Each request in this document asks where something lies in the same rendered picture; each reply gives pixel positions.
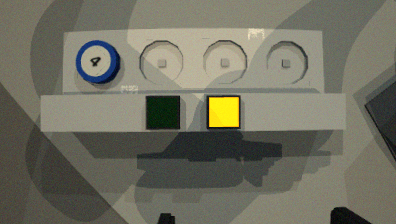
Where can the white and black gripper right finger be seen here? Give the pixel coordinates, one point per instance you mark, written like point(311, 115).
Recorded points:
point(342, 215)

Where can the grey control box with green and blue buttons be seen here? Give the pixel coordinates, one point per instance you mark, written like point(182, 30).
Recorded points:
point(381, 108)

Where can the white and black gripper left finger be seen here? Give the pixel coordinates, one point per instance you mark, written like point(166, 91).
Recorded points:
point(166, 218)

